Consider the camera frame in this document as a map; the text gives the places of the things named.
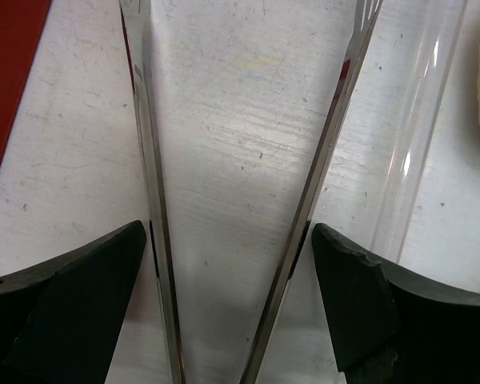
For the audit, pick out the clear plastic tray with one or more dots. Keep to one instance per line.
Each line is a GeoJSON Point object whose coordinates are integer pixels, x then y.
{"type": "Point", "coordinates": [429, 219]}

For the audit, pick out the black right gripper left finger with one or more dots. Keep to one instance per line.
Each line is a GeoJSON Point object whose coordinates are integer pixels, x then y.
{"type": "Point", "coordinates": [60, 319]}

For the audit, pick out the metal serving tongs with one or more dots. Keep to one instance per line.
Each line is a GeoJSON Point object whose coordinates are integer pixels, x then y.
{"type": "Point", "coordinates": [136, 27]}

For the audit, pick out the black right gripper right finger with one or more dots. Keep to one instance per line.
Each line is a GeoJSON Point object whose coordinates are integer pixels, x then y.
{"type": "Point", "coordinates": [389, 324]}

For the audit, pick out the red brown paper bag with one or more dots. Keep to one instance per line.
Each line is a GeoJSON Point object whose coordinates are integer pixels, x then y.
{"type": "Point", "coordinates": [21, 26]}

